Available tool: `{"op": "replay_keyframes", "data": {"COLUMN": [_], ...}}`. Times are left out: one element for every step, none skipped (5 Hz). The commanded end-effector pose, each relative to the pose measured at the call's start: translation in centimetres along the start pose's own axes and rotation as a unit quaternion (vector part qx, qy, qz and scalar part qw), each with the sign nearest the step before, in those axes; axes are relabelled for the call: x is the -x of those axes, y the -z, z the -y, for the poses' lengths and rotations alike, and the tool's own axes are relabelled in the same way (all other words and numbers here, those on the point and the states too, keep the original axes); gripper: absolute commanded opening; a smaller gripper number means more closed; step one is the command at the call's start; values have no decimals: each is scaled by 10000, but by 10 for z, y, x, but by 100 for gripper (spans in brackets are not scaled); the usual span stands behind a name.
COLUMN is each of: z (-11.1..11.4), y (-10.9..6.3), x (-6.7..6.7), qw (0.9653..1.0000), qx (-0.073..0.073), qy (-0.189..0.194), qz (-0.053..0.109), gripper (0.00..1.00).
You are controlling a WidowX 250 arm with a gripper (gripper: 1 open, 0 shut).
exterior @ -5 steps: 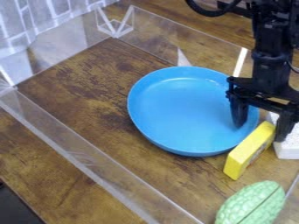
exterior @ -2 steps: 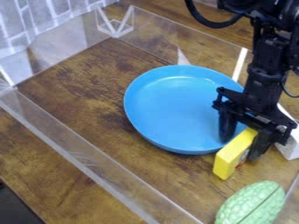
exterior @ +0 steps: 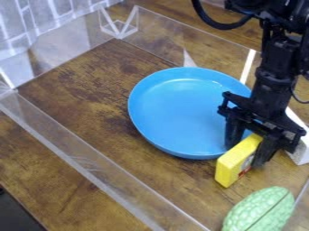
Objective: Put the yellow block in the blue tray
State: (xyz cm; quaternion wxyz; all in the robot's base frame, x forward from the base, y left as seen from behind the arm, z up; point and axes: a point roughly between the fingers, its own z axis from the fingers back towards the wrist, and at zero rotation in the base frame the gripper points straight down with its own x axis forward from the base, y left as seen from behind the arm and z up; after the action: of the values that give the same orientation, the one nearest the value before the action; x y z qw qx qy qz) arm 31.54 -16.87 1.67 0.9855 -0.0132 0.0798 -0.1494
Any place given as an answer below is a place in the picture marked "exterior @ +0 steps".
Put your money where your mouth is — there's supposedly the green textured oval object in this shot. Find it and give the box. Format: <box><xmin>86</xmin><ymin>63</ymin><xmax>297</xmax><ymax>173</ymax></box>
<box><xmin>222</xmin><ymin>186</ymin><xmax>295</xmax><ymax>231</ymax></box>

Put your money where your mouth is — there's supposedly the blue round plastic tray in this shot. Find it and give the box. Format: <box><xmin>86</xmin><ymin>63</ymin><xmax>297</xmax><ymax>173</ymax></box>
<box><xmin>129</xmin><ymin>67</ymin><xmax>252</xmax><ymax>160</ymax></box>

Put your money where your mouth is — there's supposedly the yellow rectangular block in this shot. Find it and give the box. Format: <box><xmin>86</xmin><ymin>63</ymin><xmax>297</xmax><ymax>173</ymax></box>
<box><xmin>216</xmin><ymin>134</ymin><xmax>262</xmax><ymax>188</ymax></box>

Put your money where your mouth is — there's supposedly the clear acrylic enclosure wall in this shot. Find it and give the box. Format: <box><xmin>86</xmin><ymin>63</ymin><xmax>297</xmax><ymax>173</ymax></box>
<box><xmin>0</xmin><ymin>0</ymin><xmax>309</xmax><ymax>231</ymax></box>

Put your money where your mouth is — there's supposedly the white speckled foam block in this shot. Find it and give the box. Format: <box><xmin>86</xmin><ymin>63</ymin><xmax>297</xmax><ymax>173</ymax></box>
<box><xmin>286</xmin><ymin>107</ymin><xmax>309</xmax><ymax>165</ymax></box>

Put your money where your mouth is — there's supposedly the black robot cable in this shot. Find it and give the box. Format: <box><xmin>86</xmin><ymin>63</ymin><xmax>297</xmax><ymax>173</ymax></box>
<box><xmin>190</xmin><ymin>0</ymin><xmax>258</xmax><ymax>31</ymax></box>

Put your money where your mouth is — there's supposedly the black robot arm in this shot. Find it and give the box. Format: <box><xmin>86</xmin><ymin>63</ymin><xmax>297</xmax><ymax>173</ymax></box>
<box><xmin>218</xmin><ymin>0</ymin><xmax>309</xmax><ymax>167</ymax></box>

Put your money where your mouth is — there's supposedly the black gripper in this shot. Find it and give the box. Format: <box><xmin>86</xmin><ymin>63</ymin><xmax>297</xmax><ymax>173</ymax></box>
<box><xmin>218</xmin><ymin>68</ymin><xmax>307</xmax><ymax>168</ymax></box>

